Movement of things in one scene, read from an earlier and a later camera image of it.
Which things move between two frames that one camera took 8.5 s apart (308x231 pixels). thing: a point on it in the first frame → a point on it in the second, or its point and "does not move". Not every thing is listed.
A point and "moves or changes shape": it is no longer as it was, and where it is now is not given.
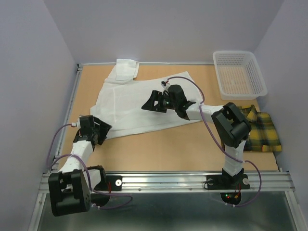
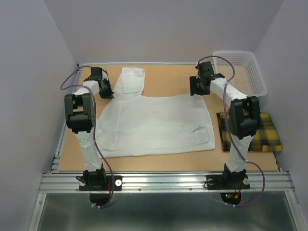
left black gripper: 104,128 → 109,94
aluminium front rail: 263,181 does not move
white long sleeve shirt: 119,101 moves or changes shape
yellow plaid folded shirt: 263,136 does not move
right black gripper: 157,96 → 194,89
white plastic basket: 239,76 does not move
